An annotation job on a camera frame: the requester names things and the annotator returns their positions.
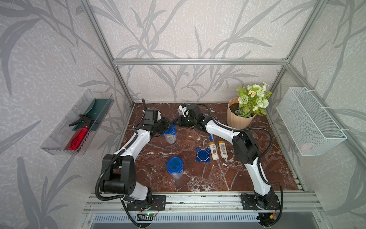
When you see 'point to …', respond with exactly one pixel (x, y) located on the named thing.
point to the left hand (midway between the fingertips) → (173, 122)
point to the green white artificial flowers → (253, 98)
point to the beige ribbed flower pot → (234, 120)
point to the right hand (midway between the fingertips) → (171, 121)
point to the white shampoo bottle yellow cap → (214, 150)
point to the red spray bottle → (80, 135)
